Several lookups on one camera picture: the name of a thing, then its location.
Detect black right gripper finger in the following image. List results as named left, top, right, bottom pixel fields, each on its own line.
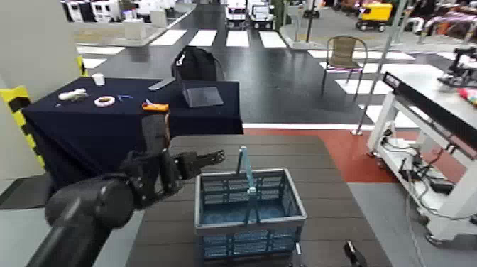
left=342, top=240, right=369, bottom=267

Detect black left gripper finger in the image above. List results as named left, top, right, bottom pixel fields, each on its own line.
left=174, top=148, right=226, bottom=180
left=141, top=113, right=171, bottom=155

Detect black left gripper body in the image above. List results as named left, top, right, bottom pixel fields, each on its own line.
left=118, top=148, right=187, bottom=209

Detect blue plastic folding crate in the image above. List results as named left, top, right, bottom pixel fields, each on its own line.
left=193, top=145, right=309, bottom=264

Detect orange utility tool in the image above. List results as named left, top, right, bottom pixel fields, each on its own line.
left=141, top=99, right=170, bottom=114

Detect grey flat bar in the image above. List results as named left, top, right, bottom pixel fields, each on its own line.
left=148, top=77, right=176, bottom=92

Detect dark grey laptop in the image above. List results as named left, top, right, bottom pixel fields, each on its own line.
left=180, top=85, right=225, bottom=109

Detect white tape roll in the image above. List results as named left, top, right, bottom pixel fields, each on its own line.
left=94, top=95, right=116, bottom=108

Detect dark navy tablecloth table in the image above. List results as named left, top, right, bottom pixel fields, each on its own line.
left=21, top=76, right=245, bottom=208

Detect black backpack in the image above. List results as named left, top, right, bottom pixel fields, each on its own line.
left=170, top=45, right=226, bottom=83

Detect white crumpled glove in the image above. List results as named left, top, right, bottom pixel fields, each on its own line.
left=57, top=88, right=89, bottom=102

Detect small yellow black hazard guard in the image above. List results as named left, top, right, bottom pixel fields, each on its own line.
left=76, top=55, right=89, bottom=77

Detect white square planter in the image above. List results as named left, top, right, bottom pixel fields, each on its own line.
left=124, top=18, right=148, bottom=40

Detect white kiosk machines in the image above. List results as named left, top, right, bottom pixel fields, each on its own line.
left=60, top=0, right=124, bottom=23

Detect large yellow black hazard guard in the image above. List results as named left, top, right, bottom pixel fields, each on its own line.
left=0, top=85, right=48, bottom=171

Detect white workbench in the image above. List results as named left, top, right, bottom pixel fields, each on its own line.
left=366, top=64, right=477, bottom=246

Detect metal chair tan mesh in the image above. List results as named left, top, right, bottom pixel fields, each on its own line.
left=320, top=35, right=369, bottom=99

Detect slanted metal pole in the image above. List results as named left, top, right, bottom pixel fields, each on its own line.
left=351, top=0, right=410, bottom=136

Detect pink colourful toy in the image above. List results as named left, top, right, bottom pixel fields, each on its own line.
left=456, top=87, right=477, bottom=107

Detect yellow vehicle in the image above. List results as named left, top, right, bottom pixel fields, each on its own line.
left=354, top=2, right=395, bottom=33

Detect black cable bundle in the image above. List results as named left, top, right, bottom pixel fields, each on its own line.
left=383, top=137, right=456, bottom=195

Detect thin black post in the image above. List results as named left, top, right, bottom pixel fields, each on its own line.
left=305, top=0, right=317, bottom=43

